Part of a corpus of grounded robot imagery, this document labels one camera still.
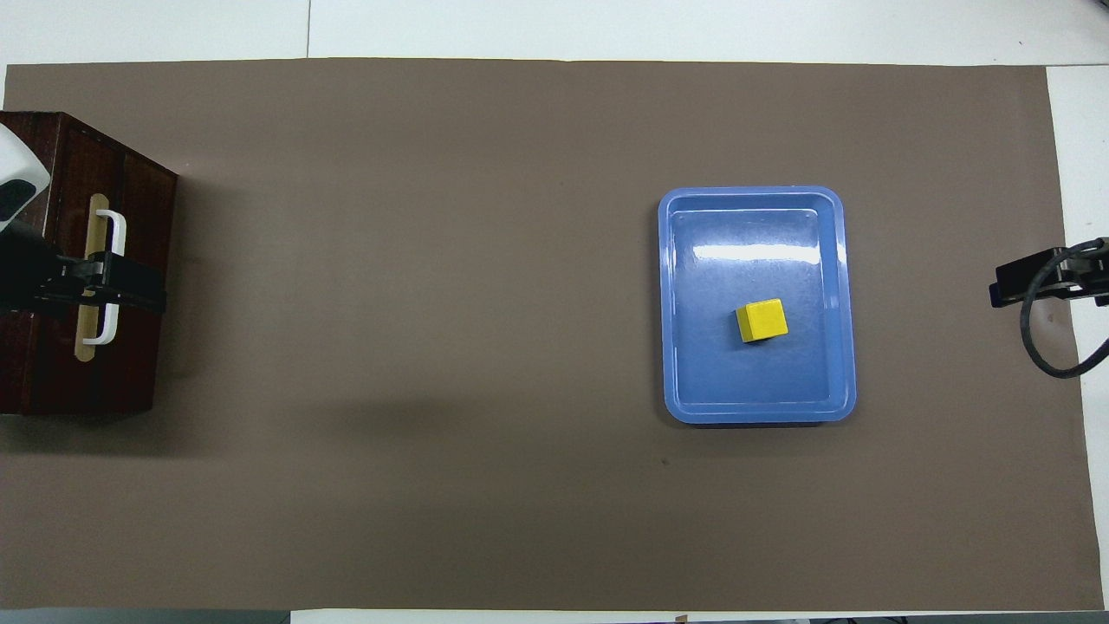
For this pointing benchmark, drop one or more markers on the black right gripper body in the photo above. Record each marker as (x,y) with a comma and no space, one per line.
(1092,273)

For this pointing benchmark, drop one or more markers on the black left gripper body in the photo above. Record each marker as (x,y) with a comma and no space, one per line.
(26,269)

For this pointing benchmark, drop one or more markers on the yellow cube block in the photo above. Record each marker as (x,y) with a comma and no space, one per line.
(762,319)

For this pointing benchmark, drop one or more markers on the dark brown wooden cabinet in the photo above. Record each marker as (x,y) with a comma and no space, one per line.
(17,373)

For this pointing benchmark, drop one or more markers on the blue plastic tray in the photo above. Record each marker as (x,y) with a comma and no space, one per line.
(754,381)

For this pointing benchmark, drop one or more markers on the brown table mat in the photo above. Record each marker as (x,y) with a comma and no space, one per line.
(433,303)

